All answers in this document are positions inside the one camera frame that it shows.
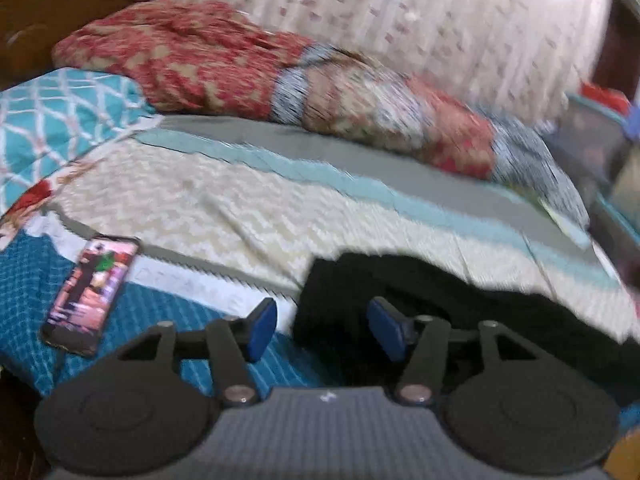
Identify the clear storage bin teal lid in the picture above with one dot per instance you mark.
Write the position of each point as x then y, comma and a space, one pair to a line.
589, 144

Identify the smartphone with lit screen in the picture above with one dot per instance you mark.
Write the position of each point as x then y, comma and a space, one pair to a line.
77, 317

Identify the patchwork bedspread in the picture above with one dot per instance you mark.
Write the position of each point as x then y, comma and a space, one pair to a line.
243, 213

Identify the black pants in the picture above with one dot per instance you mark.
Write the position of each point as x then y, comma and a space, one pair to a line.
331, 321

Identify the dark wooden headboard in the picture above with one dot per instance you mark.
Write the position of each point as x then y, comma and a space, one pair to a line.
31, 28

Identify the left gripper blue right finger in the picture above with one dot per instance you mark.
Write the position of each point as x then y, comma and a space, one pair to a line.
394, 331

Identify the red and blue patterned quilt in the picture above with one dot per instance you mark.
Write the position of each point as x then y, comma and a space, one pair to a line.
207, 58

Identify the floral curtain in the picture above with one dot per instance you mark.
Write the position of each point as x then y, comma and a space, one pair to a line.
520, 56

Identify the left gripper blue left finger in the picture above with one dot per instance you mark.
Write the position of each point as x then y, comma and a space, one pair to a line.
259, 328

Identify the teal lattice pillow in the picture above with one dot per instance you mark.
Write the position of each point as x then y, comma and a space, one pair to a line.
52, 120

